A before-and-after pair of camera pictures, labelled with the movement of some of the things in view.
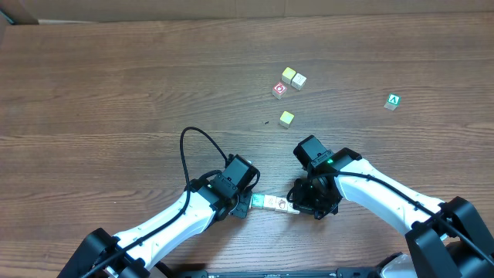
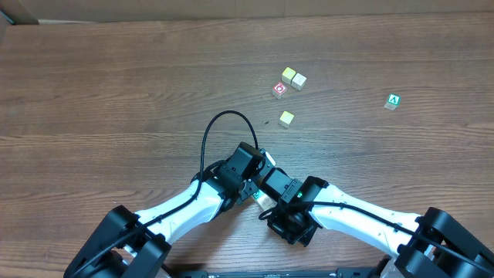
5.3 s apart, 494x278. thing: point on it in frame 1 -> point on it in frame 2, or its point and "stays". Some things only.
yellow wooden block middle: [285, 119] stays
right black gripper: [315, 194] -> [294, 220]
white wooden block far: [298, 81] stays
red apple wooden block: [279, 90] stays
